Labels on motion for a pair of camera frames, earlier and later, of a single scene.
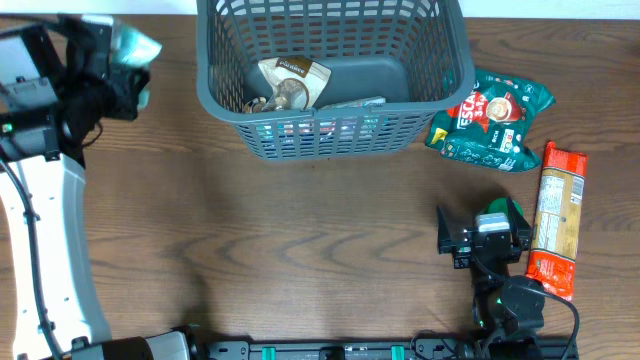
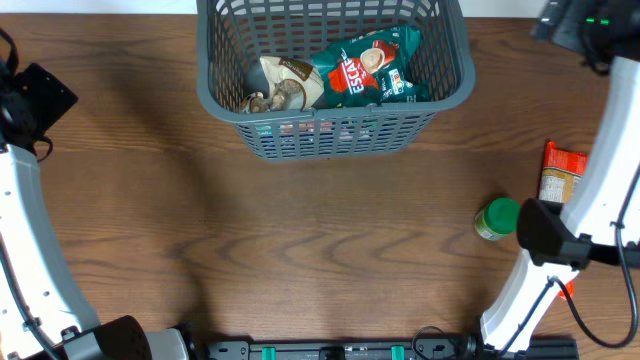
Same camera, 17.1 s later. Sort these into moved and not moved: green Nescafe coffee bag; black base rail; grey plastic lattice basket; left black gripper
Moved: green Nescafe coffee bag; left black gripper
Not moved: grey plastic lattice basket; black base rail
